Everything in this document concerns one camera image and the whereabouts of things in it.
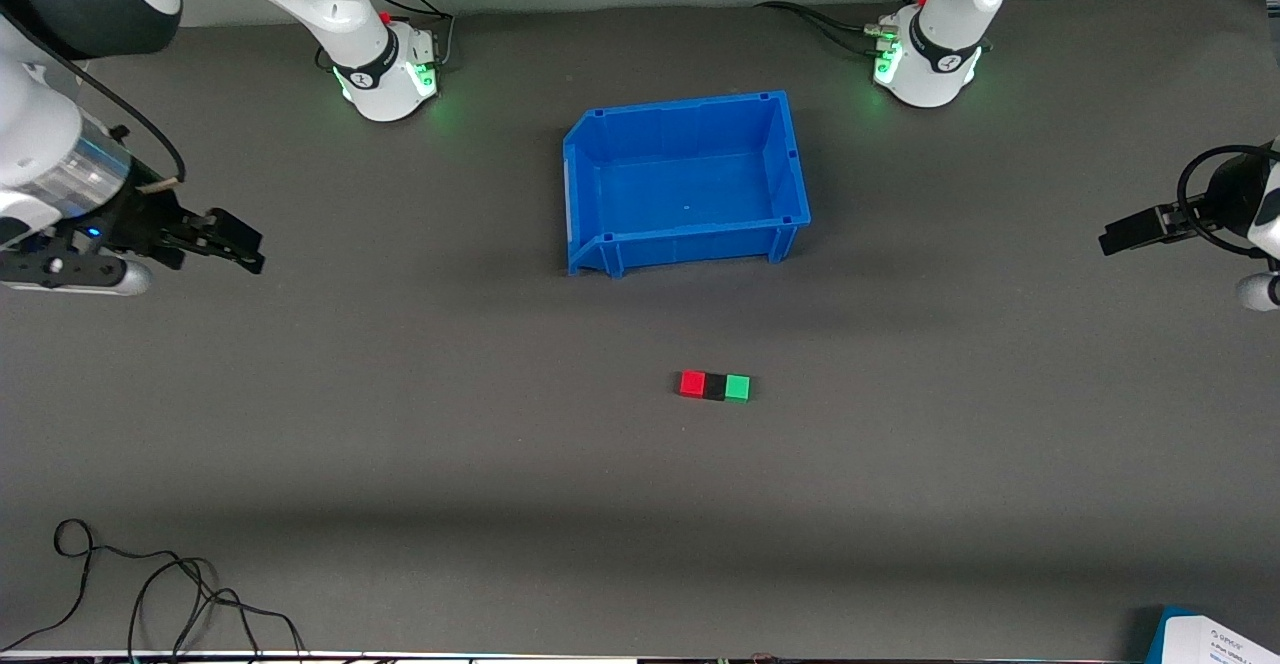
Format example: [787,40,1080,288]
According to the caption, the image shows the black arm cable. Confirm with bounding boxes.
[1177,144,1273,237]
[0,4,188,185]

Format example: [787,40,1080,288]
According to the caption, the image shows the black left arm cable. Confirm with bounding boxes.
[1177,144,1273,237]

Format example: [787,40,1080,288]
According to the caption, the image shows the dark grey table mat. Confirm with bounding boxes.
[0,0,1280,661]

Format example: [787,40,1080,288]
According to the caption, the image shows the blue plastic storage bin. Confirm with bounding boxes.
[562,91,813,280]

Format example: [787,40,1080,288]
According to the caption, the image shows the black arm base cables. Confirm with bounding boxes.
[315,0,457,73]
[755,1,901,58]

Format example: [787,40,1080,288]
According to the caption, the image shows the black right arm base cables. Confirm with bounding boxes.
[315,0,457,73]

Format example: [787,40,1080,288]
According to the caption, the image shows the thin black loose cable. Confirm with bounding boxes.
[0,519,306,661]

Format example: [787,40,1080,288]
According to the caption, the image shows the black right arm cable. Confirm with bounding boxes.
[0,4,188,185]

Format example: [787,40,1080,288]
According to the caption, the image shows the black left arm base cables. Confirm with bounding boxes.
[755,1,901,58]

